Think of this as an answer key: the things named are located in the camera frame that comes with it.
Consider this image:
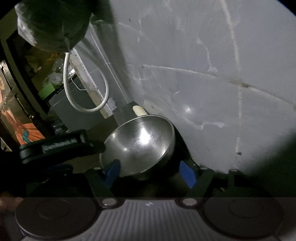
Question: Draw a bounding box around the steel bowl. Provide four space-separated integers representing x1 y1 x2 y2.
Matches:
99 115 176 177

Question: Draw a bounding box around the dark cabinet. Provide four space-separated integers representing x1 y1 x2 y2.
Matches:
49 77 117 131

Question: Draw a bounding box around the orange patterned cloth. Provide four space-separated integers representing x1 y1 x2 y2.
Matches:
0 76 46 146

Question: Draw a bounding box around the green box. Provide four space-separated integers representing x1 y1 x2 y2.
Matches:
38 83 55 99

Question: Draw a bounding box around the hanging dark bag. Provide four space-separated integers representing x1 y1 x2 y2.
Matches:
15 1 91 53

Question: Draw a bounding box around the knife with cream handle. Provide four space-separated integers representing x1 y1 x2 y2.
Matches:
113 100 149 127

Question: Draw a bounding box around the white hose loop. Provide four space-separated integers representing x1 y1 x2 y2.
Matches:
63 52 110 114

